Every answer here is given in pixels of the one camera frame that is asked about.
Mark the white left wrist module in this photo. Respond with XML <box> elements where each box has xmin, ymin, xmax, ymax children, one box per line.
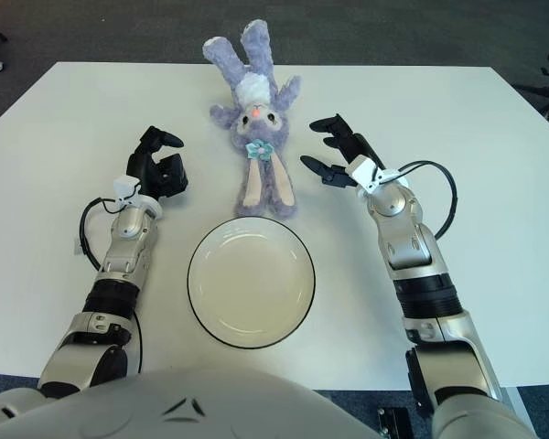
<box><xmin>113</xmin><ymin>176</ymin><xmax>142</xmax><ymax>202</ymax></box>

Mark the purple plush bunny doll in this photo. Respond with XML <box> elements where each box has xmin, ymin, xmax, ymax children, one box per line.
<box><xmin>202</xmin><ymin>21</ymin><xmax>303</xmax><ymax>220</ymax></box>

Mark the white plate black rim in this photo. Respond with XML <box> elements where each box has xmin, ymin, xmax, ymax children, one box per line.
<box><xmin>186</xmin><ymin>217</ymin><xmax>316</xmax><ymax>351</ymax></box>

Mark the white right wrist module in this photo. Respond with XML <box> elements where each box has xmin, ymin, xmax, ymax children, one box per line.
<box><xmin>350</xmin><ymin>154</ymin><xmax>402</xmax><ymax>193</ymax></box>

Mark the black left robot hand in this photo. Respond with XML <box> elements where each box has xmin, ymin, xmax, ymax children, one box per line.
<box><xmin>125</xmin><ymin>125</ymin><xmax>189</xmax><ymax>202</ymax></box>

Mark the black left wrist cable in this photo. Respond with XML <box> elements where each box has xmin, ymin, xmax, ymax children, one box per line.
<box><xmin>77</xmin><ymin>197</ymin><xmax>123</xmax><ymax>271</ymax></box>

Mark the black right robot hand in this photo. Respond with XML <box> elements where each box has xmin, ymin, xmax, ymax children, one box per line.
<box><xmin>300</xmin><ymin>112</ymin><xmax>388</xmax><ymax>188</ymax></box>

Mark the black metal bracket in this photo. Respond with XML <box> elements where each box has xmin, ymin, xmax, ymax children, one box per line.
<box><xmin>377</xmin><ymin>405</ymin><xmax>413</xmax><ymax>439</ymax></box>

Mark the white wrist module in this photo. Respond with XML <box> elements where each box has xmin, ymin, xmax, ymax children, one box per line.
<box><xmin>113</xmin><ymin>176</ymin><xmax>142</xmax><ymax>202</ymax></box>
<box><xmin>350</xmin><ymin>154</ymin><xmax>402</xmax><ymax>193</ymax></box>

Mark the grey robot torso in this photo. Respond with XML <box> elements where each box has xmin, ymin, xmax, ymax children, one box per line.
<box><xmin>0</xmin><ymin>368</ymin><xmax>381</xmax><ymax>439</ymax></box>

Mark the white table leg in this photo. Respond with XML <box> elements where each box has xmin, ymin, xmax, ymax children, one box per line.
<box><xmin>502</xmin><ymin>386</ymin><xmax>527</xmax><ymax>415</ymax></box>

